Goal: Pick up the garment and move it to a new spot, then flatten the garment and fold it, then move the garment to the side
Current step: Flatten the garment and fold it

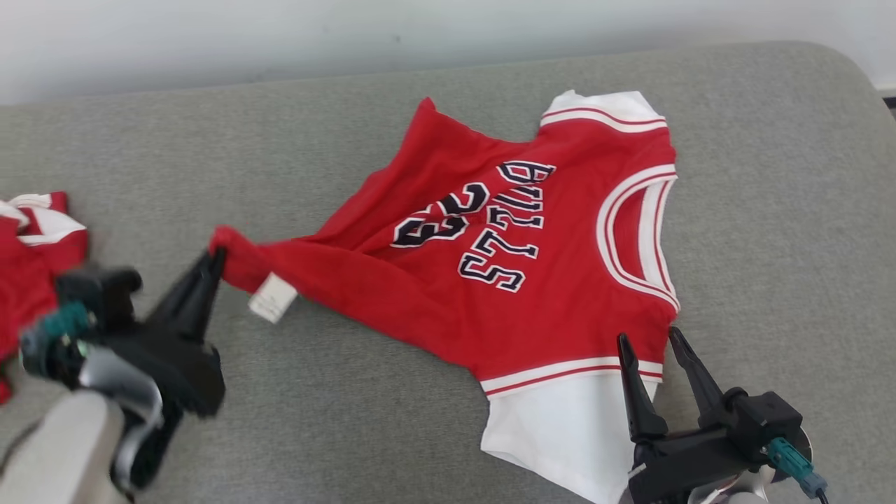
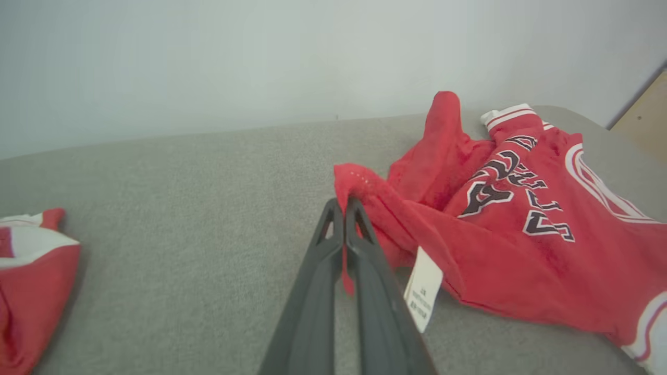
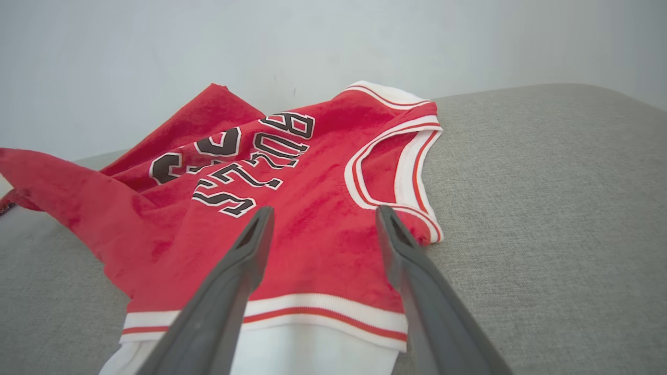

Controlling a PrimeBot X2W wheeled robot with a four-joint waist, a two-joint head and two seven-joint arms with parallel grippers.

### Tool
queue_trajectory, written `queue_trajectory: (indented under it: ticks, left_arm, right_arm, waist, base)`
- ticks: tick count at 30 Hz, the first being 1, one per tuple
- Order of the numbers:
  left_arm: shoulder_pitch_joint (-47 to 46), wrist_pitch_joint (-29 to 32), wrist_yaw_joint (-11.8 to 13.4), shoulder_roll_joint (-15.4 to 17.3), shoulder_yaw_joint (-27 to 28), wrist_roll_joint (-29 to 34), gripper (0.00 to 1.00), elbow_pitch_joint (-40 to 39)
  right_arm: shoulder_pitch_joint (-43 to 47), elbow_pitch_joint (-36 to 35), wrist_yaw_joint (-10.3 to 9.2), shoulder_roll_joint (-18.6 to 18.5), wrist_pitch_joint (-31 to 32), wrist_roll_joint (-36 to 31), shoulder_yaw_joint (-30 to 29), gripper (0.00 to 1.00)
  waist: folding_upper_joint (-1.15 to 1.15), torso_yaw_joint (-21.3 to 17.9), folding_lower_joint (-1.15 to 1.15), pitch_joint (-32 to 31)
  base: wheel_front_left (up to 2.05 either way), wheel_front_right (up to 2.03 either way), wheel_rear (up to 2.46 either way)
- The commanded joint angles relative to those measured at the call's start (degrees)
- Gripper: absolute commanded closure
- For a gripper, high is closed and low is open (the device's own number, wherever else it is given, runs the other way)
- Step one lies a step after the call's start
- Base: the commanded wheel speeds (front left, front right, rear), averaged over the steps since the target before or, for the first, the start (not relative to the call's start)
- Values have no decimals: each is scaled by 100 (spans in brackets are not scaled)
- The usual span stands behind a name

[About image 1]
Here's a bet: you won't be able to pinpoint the red shorts white trim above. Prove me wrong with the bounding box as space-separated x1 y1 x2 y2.
0 191 90 406

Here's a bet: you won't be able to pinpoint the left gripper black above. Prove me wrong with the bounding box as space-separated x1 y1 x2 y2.
105 246 228 421

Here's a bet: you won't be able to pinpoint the red basketball jersey white sleeves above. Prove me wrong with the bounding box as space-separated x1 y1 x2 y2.
209 89 682 504

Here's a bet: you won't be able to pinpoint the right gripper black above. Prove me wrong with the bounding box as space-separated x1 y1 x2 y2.
616 326 771 504

